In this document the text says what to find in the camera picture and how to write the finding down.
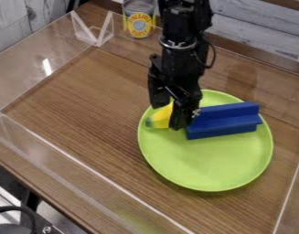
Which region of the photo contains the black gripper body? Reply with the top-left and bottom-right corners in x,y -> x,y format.
148,43 -> 208,103

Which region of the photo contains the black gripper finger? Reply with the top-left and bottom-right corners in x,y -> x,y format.
168,101 -> 200,131
148,77 -> 169,109

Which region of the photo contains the yellow toy banana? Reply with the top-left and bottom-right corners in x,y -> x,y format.
145,103 -> 173,129

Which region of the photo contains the blue foam block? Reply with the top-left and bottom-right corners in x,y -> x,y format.
185,101 -> 263,140

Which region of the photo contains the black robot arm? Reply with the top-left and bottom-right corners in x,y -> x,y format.
148,0 -> 216,130

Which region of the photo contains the green round plate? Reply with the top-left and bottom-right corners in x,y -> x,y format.
136,89 -> 275,193

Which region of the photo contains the yellow labelled tin can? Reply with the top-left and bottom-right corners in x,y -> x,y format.
121,0 -> 156,39

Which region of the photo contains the black metal bracket with bolt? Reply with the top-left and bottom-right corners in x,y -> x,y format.
34,214 -> 62,234

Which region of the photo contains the black cable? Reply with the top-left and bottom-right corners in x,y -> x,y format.
0,205 -> 35,234

